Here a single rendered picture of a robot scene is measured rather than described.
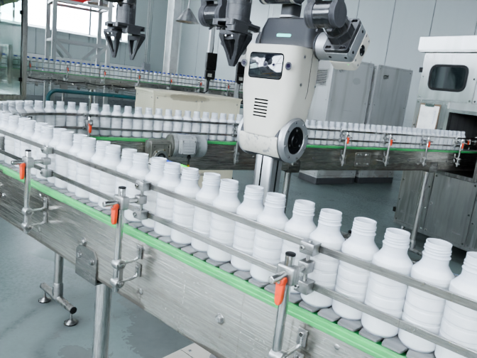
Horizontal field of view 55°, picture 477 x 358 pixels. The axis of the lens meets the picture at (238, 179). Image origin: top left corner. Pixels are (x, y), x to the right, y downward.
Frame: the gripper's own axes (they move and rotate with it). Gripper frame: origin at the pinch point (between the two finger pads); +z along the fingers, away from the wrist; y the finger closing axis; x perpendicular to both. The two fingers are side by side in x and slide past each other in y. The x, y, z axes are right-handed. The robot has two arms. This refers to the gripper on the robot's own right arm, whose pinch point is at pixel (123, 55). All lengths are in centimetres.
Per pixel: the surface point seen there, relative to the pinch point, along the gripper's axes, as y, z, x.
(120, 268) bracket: 26, 47, 42
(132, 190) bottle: 18.5, 31.6, 33.8
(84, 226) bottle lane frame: 21, 45, 17
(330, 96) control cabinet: -516, 10, -227
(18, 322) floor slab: -15, 140, -100
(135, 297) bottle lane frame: 21, 56, 41
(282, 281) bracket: 28, 32, 85
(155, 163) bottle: 16.5, 24.0, 39.2
